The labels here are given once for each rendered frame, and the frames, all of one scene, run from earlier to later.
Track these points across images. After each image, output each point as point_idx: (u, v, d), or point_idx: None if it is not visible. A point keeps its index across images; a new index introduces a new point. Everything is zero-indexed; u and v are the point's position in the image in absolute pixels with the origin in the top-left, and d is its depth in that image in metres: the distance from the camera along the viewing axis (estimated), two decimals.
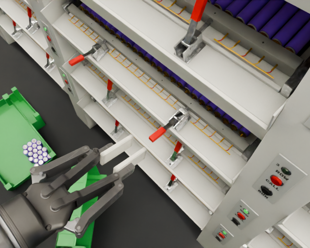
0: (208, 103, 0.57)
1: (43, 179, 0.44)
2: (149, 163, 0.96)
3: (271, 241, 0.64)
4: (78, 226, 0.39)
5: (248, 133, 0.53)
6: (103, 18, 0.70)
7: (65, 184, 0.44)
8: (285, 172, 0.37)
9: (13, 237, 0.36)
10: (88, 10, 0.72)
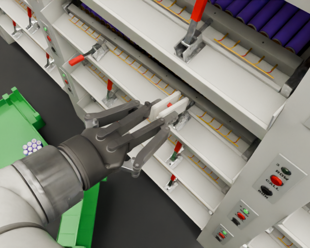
0: None
1: (95, 126, 0.45)
2: (149, 163, 0.96)
3: (271, 241, 0.64)
4: (136, 163, 0.40)
5: None
6: None
7: (118, 131, 0.45)
8: (285, 172, 0.37)
9: (77, 170, 0.37)
10: (89, 10, 0.72)
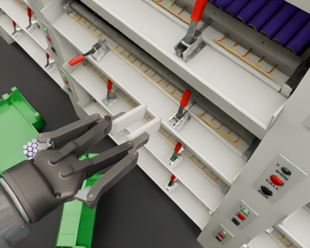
0: None
1: (50, 147, 0.41)
2: (149, 163, 0.96)
3: (271, 241, 0.64)
4: (91, 194, 0.36)
5: None
6: None
7: (75, 151, 0.40)
8: (285, 172, 0.37)
9: (19, 203, 0.33)
10: None
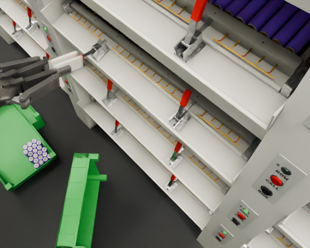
0: None
1: None
2: (149, 163, 0.96)
3: (271, 241, 0.64)
4: (21, 97, 0.53)
5: None
6: None
7: (15, 77, 0.57)
8: (285, 172, 0.37)
9: None
10: None
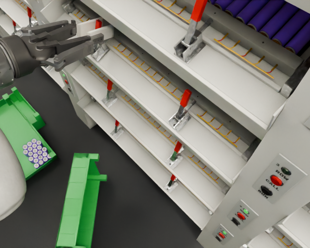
0: None
1: None
2: (149, 163, 0.96)
3: (271, 241, 0.64)
4: (56, 58, 0.53)
5: None
6: None
7: (48, 39, 0.57)
8: (285, 172, 0.37)
9: (7, 55, 0.50)
10: None
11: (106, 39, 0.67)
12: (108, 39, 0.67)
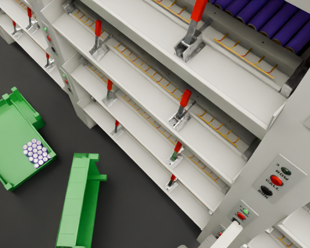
0: None
1: None
2: (149, 163, 0.96)
3: (271, 241, 0.64)
4: None
5: None
6: None
7: None
8: (285, 172, 0.37)
9: None
10: None
11: (106, 39, 0.67)
12: (108, 39, 0.67)
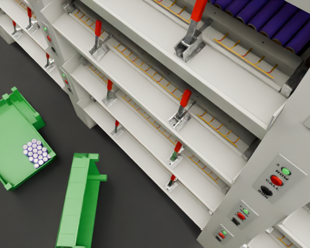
0: None
1: None
2: (149, 163, 0.96)
3: (271, 241, 0.64)
4: None
5: None
6: None
7: None
8: (285, 172, 0.37)
9: None
10: None
11: (106, 39, 0.67)
12: (108, 39, 0.67)
